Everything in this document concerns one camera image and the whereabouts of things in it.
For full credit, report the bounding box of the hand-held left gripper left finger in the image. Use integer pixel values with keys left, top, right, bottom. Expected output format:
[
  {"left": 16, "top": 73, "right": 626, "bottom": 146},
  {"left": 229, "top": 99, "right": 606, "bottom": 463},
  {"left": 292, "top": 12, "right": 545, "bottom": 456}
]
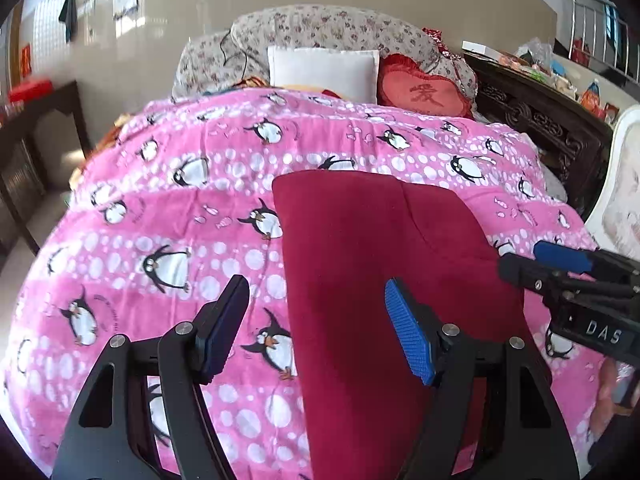
[{"left": 50, "top": 275, "right": 251, "bottom": 480}]

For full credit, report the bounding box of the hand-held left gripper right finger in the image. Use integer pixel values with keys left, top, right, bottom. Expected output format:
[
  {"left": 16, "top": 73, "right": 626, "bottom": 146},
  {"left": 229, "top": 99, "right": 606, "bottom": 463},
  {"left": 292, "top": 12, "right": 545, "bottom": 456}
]
[{"left": 384, "top": 278, "right": 583, "bottom": 480}]

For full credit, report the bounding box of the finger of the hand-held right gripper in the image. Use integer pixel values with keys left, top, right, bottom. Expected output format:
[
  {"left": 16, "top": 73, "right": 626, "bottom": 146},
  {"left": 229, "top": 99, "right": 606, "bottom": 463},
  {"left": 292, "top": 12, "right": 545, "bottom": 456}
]
[
  {"left": 532, "top": 241, "right": 640, "bottom": 283},
  {"left": 498, "top": 252, "right": 640, "bottom": 306}
]

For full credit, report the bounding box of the dark red garment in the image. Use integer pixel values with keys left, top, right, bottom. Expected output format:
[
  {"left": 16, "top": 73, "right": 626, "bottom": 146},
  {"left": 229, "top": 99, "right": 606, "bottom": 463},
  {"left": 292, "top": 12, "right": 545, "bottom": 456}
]
[{"left": 271, "top": 170, "right": 553, "bottom": 480}]

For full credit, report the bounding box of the person's right forearm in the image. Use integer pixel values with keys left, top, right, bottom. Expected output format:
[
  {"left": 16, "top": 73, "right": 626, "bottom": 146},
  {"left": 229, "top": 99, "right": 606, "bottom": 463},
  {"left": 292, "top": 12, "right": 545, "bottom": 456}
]
[{"left": 587, "top": 407, "right": 640, "bottom": 470}]

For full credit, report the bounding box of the person's right hand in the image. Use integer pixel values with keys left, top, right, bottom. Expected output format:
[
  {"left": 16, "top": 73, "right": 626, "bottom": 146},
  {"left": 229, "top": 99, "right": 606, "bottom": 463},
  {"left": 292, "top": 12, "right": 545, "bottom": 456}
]
[{"left": 595, "top": 357, "right": 636, "bottom": 413}]

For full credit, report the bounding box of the white ornate chair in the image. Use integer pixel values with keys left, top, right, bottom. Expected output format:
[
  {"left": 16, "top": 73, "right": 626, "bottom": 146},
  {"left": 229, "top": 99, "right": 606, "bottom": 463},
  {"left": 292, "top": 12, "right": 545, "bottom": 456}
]
[{"left": 582, "top": 104, "right": 640, "bottom": 262}]

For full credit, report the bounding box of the dark carved wooden cabinet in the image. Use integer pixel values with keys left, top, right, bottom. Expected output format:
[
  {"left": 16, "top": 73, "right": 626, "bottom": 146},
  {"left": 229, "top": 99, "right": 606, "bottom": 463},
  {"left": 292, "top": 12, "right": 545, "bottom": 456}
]
[{"left": 462, "top": 50, "right": 617, "bottom": 217}]

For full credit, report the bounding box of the orange snack packet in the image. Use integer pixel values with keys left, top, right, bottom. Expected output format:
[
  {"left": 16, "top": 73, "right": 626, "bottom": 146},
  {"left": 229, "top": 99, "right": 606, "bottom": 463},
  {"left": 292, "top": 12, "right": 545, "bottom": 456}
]
[{"left": 580, "top": 80, "right": 604, "bottom": 112}]

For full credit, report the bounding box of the pink penguin blanket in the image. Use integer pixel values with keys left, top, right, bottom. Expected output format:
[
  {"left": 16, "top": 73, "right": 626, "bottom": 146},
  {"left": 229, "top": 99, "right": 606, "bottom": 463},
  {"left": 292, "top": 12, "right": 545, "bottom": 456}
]
[{"left": 0, "top": 87, "right": 631, "bottom": 480}]

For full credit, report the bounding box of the red heart-shaped pillow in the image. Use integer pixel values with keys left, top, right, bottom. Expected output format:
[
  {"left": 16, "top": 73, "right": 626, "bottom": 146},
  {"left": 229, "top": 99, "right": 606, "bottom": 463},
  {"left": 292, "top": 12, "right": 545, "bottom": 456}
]
[{"left": 376, "top": 54, "right": 478, "bottom": 121}]

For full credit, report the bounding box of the clear plastic bag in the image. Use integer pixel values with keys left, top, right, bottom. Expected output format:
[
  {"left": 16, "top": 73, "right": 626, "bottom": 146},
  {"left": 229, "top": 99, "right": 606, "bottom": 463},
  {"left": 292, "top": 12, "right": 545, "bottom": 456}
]
[{"left": 516, "top": 36, "right": 557, "bottom": 70}]

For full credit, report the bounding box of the white flat box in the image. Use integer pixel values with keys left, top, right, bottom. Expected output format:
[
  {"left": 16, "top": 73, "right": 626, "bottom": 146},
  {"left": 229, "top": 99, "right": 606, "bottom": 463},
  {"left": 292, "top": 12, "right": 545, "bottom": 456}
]
[{"left": 461, "top": 40, "right": 507, "bottom": 59}]

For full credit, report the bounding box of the metal stair railing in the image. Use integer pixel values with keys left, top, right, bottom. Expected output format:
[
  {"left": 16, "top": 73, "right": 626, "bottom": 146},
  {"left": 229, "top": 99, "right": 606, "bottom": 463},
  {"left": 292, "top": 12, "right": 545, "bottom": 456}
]
[{"left": 560, "top": 0, "right": 640, "bottom": 86}]

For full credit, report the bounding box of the dark wooden side table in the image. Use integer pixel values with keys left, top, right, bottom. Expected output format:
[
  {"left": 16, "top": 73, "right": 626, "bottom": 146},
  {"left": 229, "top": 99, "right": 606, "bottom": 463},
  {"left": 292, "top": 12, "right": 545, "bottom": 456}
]
[{"left": 0, "top": 80, "right": 94, "bottom": 257}]

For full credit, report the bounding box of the white pillow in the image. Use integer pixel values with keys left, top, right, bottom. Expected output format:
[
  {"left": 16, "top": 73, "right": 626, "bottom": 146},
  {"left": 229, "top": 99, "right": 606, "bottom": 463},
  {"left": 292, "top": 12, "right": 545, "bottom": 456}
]
[{"left": 266, "top": 46, "right": 381, "bottom": 106}]

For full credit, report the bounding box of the red box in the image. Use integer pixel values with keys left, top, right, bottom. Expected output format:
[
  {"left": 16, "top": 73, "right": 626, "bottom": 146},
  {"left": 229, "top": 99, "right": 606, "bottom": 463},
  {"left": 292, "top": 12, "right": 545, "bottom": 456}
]
[{"left": 8, "top": 77, "right": 54, "bottom": 104}]

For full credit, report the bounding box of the floral quilt bundle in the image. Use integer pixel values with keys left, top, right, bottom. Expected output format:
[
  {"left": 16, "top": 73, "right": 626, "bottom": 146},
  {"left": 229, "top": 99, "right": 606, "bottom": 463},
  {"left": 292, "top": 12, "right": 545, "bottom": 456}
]
[{"left": 171, "top": 4, "right": 478, "bottom": 111}]

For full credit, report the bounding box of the dark hanging cloth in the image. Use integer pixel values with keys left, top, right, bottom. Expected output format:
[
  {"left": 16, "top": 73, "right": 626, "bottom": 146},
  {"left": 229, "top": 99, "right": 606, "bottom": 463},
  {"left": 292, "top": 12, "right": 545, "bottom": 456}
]
[{"left": 58, "top": 0, "right": 80, "bottom": 44}]

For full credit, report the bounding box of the black cable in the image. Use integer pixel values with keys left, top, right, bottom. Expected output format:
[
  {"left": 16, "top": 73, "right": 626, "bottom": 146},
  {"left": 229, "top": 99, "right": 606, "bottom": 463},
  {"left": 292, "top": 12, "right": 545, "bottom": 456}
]
[{"left": 221, "top": 27, "right": 252, "bottom": 82}]

